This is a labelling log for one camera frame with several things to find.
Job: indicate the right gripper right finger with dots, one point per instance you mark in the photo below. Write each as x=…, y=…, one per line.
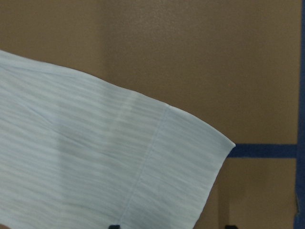
x=230, y=227

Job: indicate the light blue button shirt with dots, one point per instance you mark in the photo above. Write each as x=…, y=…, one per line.
x=77, y=152

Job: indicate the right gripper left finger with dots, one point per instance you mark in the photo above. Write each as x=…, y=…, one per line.
x=114, y=227

